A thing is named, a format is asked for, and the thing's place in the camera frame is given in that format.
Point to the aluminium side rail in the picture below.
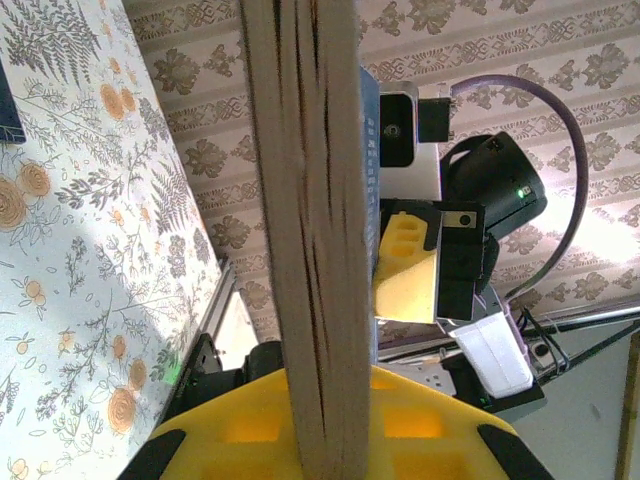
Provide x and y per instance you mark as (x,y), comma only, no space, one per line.
(220,300)

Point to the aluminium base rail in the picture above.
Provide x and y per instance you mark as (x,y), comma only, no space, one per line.
(410,372)

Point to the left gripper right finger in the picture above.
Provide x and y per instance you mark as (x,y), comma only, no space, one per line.
(440,440)

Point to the navy blue booklet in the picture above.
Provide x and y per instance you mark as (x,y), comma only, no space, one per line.
(310,200)
(9,110)

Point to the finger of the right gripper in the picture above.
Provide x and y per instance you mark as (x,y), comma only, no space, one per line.
(405,285)

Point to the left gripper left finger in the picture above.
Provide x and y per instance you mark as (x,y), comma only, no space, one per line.
(225,440)

